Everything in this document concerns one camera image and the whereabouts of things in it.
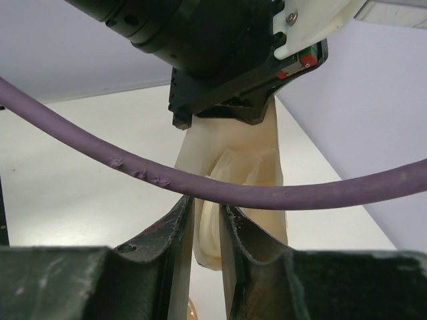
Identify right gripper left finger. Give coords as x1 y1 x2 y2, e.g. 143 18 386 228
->
115 196 193 263

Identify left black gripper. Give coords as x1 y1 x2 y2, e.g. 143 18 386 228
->
72 0 328 130

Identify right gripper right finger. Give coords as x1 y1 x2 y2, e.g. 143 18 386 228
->
220 205 287 264

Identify orange filter box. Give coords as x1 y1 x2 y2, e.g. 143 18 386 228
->
166 96 290 320

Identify wooden ring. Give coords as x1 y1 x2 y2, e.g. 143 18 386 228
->
187 297 200 320

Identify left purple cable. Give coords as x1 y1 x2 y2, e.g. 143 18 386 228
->
0 75 427 211

